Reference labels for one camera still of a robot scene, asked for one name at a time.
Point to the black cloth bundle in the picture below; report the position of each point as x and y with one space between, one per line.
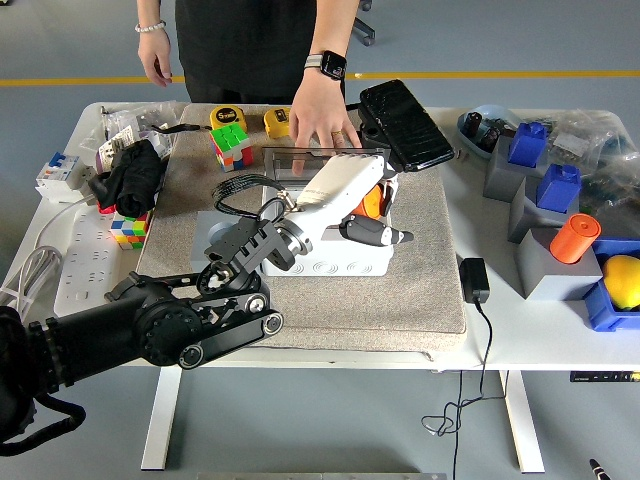
132 175

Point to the square yellow tape measure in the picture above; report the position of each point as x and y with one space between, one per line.
277 125

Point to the black wrist watch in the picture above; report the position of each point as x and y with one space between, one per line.
330 65

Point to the orange cylinder battery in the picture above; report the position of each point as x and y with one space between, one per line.
371 202
572 242

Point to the small black cylinder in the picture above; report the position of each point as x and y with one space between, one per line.
491 137
473 124

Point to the light blue bowl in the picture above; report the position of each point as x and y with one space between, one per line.
475 142

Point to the white table leg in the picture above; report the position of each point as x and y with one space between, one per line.
522 420
162 420

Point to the person's left forearm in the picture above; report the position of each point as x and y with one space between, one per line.
335 27

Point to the blue plastic bin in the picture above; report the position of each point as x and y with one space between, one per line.
605 315

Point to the yellow lemon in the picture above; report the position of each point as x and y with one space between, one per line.
625 282

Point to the grey junction box with lid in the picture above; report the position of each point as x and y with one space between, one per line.
350 265

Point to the round yellow tape measure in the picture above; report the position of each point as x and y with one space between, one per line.
225 117

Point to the person's right forearm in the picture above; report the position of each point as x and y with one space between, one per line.
150 10

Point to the colourful puzzle cube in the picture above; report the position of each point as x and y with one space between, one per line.
230 140
130 232

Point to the black table control panel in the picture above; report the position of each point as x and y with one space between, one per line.
602 377

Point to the person's right hand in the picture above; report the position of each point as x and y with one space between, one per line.
156 57

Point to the person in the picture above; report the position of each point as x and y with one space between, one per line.
250 45

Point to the white power strip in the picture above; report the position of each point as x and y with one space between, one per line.
85 260

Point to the black foot pedal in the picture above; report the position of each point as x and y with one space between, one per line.
410 130

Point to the black power adapter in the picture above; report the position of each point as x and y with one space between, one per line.
474 280

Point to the grey block holder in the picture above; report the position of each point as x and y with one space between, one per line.
522 220
500 175
550 280

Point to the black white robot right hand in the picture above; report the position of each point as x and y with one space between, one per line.
598 470

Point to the white purple labelled packet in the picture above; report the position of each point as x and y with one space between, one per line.
107 150

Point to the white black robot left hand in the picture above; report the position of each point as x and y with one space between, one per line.
345 185

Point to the clear bags of parts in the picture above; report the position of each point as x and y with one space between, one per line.
600 135

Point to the grey block with round hole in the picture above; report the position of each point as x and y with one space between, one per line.
202 240

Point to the grey-brown mat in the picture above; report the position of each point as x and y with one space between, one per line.
350 310

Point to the white blue circuit breaker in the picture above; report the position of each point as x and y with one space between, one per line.
57 175

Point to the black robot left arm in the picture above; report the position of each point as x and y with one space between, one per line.
150 320

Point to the blue plastic block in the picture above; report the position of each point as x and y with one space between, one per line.
527 145
559 190

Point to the black plug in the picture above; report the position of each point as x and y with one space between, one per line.
99 187

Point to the person's left hand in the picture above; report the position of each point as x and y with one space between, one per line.
320 115

